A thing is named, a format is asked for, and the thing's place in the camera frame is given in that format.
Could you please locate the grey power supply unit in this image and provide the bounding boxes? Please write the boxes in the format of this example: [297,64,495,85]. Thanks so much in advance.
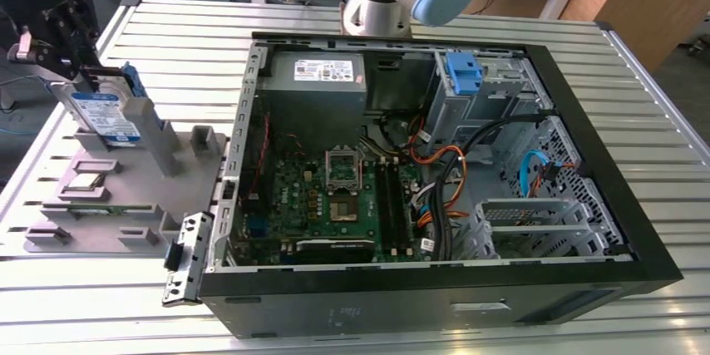
[258,50,370,152]

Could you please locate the metal socket cover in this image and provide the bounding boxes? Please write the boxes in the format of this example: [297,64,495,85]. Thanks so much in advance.
[322,145,365,195]

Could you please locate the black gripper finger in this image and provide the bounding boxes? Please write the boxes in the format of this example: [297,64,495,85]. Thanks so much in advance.
[65,0,106,93]
[3,13,84,81]

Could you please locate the silver card retention bracket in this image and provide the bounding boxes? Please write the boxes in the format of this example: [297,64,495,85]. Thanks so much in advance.
[160,211,216,306]

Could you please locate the hard disk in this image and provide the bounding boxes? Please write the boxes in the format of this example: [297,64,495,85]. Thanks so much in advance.
[49,62,148,149]

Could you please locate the grey parts rack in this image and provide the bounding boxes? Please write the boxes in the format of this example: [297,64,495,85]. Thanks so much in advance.
[23,96,232,254]

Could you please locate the power wire with black plug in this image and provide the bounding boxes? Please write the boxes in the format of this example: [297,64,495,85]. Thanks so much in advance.
[529,161,577,199]

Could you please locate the blue floor cable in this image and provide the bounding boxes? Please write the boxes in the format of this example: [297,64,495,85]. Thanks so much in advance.
[0,75,55,138]

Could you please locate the thick black cable bundle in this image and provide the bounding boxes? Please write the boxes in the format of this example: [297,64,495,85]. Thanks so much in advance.
[434,111,559,263]

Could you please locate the yellow black power wires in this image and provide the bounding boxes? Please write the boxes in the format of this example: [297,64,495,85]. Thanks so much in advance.
[357,136,400,157]

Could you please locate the brown wooden cabinet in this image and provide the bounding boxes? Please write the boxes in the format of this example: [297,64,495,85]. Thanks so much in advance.
[564,0,710,76]

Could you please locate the blue data wire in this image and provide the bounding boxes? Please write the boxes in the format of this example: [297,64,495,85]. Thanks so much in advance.
[520,149,576,199]

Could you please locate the CPU socket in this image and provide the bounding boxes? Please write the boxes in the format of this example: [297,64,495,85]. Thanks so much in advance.
[325,200,360,224]

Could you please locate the black RAM slot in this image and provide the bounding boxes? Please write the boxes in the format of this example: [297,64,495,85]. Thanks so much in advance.
[374,157,392,256]
[389,157,414,257]

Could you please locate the blue plastic drive latch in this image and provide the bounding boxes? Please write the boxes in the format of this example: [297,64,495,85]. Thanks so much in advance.
[444,51,484,97]

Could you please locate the green motherboard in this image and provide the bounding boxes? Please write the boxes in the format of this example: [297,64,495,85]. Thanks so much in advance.
[229,138,443,265]

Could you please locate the orange red wire bundle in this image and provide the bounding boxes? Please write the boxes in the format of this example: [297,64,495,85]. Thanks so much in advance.
[408,143,469,227]

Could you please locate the silver CPU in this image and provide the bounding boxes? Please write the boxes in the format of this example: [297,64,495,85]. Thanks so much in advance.
[65,172,109,192]

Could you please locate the silver disk bay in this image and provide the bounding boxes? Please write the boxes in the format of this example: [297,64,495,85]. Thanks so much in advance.
[469,195,616,259]

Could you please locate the black graphics card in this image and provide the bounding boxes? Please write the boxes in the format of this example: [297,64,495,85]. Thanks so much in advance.
[278,237,377,265]

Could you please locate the silver drive cage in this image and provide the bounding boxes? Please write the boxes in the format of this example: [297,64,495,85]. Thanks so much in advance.
[424,50,555,155]

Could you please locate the black chair base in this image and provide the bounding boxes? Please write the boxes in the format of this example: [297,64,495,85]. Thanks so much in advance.
[679,32,710,57]

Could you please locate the green RAM stick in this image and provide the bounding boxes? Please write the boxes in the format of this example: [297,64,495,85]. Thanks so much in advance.
[46,204,156,216]

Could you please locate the black PC case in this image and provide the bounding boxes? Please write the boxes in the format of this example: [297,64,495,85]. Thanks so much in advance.
[197,30,683,339]

